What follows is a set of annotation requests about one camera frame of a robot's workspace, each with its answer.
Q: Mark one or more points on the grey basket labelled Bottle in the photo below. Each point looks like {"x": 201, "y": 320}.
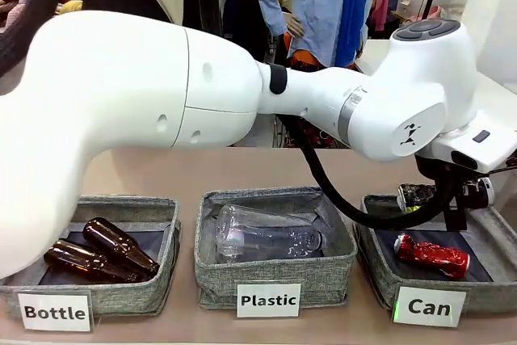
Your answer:
{"x": 121, "y": 298}

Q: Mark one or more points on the white Can label card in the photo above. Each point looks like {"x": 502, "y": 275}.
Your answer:
{"x": 429, "y": 307}

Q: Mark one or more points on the brown glass bottle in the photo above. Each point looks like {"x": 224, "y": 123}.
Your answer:
{"x": 117, "y": 244}
{"x": 89, "y": 260}

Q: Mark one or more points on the white Bottle label card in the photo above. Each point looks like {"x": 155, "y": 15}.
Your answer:
{"x": 55, "y": 312}

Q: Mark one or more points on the white Plastic label card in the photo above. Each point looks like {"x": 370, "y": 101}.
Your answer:
{"x": 268, "y": 300}

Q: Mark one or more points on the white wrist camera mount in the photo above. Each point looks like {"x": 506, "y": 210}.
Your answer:
{"x": 464, "y": 145}

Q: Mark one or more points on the bright blue scarf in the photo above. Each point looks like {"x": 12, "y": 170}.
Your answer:
{"x": 355, "y": 9}

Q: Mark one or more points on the grey basket labelled Plastic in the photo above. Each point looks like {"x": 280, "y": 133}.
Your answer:
{"x": 274, "y": 276}

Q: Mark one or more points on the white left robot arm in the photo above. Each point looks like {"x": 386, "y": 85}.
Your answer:
{"x": 121, "y": 90}

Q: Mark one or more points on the mannequin in blue shirt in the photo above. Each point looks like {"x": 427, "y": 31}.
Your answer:
{"x": 307, "y": 1}

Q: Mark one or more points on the large clear plastic bottle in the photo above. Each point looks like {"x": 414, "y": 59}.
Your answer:
{"x": 262, "y": 236}

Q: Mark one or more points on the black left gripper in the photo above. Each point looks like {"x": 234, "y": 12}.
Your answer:
{"x": 428, "y": 167}

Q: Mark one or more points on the crushed red can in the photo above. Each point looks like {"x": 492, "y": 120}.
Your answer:
{"x": 432, "y": 256}

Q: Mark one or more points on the crushed dark Pepsi can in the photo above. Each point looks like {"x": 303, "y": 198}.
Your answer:
{"x": 412, "y": 196}

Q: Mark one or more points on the grey basket labelled Can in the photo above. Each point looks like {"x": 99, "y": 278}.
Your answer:
{"x": 484, "y": 292}

